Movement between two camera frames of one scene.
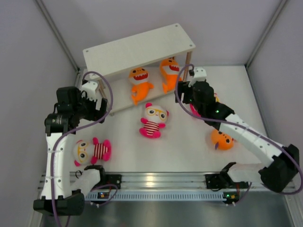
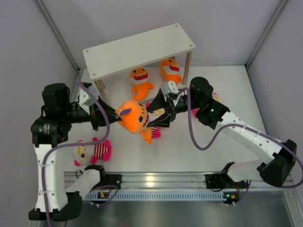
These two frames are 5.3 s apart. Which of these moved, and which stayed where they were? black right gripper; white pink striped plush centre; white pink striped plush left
Moved: black right gripper
Stayed: white pink striped plush left; white pink striped plush centre
